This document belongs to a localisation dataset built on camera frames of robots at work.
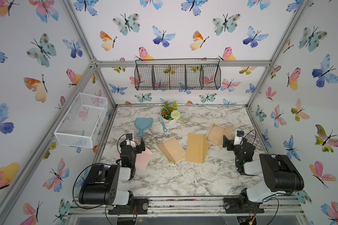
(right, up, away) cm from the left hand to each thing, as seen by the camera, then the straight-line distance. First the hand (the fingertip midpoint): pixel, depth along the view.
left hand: (135, 137), depth 90 cm
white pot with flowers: (+21, +15, +5) cm, 27 cm away
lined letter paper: (+24, -10, +4) cm, 26 cm away
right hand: (+63, +2, +1) cm, 63 cm away
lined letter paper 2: (+54, -1, +11) cm, 55 cm away
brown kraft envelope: (+40, -7, +6) cm, 41 cm away
